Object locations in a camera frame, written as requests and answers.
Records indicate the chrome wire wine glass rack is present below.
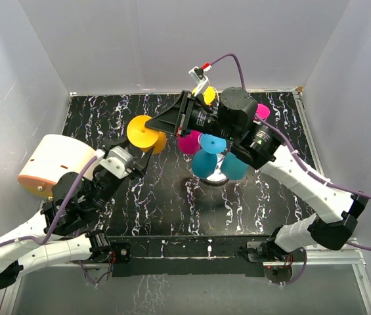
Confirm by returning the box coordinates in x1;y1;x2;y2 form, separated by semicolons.
201;85;255;186

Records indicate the blue wine glass back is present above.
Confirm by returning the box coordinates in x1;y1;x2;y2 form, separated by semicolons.
221;152;248;180

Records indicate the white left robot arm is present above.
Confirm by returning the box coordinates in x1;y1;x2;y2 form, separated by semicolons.
0;134;154;290

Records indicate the magenta wine glass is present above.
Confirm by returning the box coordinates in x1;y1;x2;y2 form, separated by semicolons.
178;131;201;155
254;103;271;121

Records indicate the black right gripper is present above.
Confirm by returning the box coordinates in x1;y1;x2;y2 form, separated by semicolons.
145;91;238;142

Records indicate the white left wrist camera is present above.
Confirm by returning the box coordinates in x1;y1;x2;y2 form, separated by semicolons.
93;146;133;180

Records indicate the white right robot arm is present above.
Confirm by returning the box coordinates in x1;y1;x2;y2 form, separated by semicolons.
145;87;368;261

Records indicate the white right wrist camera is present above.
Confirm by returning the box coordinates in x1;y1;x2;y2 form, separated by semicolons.
188;63;211;96

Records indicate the orange wine glass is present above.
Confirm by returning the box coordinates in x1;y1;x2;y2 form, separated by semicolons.
192;85;218;107
127;115;167;154

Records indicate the blue wine glass front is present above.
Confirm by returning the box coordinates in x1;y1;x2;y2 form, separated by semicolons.
191;134;227;179

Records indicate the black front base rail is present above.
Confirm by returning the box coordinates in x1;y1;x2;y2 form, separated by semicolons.
73;234;297;280

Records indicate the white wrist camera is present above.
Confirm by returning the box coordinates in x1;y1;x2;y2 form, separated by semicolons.
93;146;133;180
188;63;211;96

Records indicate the blue wine glass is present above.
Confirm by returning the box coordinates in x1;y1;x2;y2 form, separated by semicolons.
191;134;227;179
221;152;248;180

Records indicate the white orange appliance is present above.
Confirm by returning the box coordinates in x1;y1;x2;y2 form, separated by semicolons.
17;134;95;199

